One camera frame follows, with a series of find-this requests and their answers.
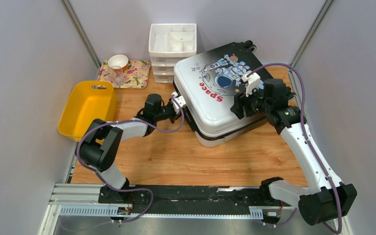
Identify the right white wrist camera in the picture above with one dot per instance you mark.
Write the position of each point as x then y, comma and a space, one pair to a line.
251, 81

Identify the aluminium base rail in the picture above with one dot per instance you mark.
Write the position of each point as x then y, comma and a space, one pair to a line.
74, 200

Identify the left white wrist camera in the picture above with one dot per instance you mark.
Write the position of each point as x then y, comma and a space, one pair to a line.
178, 102

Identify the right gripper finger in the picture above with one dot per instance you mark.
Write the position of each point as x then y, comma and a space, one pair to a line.
238, 110
240, 99

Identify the clear drinking glass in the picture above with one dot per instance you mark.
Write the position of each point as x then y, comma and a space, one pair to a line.
118, 76

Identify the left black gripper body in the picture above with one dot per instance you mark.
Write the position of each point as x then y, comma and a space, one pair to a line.
168, 112

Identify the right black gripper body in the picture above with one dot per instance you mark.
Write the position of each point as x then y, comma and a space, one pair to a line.
254, 103

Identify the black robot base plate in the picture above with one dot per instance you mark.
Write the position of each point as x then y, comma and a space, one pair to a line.
200, 202

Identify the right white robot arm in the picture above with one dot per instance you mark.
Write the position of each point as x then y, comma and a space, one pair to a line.
327, 197

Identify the white plastic drawer organizer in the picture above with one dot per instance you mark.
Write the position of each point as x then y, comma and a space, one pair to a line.
168, 44

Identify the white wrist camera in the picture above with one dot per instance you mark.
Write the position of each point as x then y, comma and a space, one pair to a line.
178, 102
251, 81

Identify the yellow plastic basket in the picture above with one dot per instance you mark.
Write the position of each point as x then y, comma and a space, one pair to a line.
88, 100

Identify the floral serving tray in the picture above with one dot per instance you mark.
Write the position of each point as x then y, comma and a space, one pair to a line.
136, 74

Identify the white black space suitcase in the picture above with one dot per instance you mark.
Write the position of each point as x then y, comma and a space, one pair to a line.
209, 82

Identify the white orange bowl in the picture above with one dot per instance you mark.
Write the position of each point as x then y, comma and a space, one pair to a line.
118, 62

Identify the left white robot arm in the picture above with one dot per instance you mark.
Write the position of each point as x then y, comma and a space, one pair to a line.
97, 150

